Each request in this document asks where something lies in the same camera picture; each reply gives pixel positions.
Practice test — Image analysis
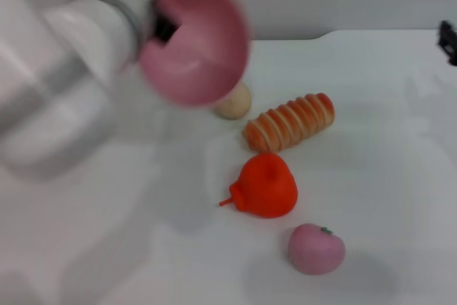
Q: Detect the pink plastic bowl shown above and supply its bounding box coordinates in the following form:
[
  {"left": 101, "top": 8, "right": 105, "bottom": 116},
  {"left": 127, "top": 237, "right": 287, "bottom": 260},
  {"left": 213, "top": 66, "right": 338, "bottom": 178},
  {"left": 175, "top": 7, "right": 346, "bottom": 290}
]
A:
[{"left": 137, "top": 0, "right": 253, "bottom": 108}]

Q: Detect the orange squishy toy fruit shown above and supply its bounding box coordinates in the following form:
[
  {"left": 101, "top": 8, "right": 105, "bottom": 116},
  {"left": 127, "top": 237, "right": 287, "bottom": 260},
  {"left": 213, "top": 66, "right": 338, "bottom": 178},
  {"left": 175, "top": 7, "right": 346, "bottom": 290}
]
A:
[{"left": 218, "top": 152, "right": 299, "bottom": 220}]

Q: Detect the beige round toy bun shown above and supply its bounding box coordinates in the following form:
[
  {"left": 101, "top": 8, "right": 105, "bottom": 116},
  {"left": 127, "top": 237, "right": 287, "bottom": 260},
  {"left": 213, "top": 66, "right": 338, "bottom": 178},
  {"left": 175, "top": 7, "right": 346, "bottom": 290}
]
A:
[{"left": 213, "top": 81, "right": 253, "bottom": 121}]

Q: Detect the striped toy bread roll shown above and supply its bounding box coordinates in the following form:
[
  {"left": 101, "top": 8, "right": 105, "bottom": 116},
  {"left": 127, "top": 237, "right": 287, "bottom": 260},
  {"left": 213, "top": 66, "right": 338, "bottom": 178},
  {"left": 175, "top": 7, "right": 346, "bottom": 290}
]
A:
[{"left": 243, "top": 92, "right": 336, "bottom": 153}]

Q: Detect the pink toy apple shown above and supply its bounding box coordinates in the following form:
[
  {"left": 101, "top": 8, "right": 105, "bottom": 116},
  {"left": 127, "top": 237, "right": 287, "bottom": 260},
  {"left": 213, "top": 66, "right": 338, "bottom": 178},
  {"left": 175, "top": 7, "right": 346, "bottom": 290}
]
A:
[{"left": 288, "top": 223, "right": 347, "bottom": 277}]

